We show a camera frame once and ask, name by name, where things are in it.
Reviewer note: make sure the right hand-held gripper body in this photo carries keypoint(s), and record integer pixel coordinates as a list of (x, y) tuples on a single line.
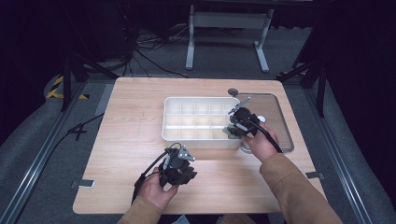
[(244, 119)]

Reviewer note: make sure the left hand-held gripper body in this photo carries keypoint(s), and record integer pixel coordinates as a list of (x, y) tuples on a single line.
[(177, 169)]

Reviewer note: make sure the grey-green ankle sock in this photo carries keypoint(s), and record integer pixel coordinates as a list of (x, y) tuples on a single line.
[(228, 131)]

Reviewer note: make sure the white divided storage box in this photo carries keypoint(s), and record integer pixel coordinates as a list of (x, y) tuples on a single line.
[(199, 143)]

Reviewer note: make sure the person's right hand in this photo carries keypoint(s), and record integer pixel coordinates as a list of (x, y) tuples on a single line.
[(261, 143)]

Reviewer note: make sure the person's left hand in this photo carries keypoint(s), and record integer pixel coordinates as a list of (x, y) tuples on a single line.
[(155, 194)]

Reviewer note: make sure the small white round cap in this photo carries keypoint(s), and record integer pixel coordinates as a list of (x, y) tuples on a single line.
[(261, 118)]

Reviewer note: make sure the grey round knob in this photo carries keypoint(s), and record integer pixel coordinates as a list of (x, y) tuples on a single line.
[(233, 91)]

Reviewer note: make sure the clear plastic lid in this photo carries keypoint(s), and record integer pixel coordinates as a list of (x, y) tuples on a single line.
[(275, 107)]

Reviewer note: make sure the black tripod stand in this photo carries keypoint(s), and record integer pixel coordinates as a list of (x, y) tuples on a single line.
[(320, 90), (66, 84)]

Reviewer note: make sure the grey tape marker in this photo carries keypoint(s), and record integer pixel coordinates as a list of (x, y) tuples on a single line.
[(83, 183), (314, 175)]

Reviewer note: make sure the grey metal stand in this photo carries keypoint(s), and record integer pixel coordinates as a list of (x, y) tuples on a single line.
[(230, 20)]

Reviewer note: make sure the yellow and black floor tape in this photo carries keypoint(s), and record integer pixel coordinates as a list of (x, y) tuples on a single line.
[(53, 92)]

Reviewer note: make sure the aluminium floor rail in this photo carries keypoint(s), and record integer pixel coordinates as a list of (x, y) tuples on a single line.
[(37, 161), (342, 149)]

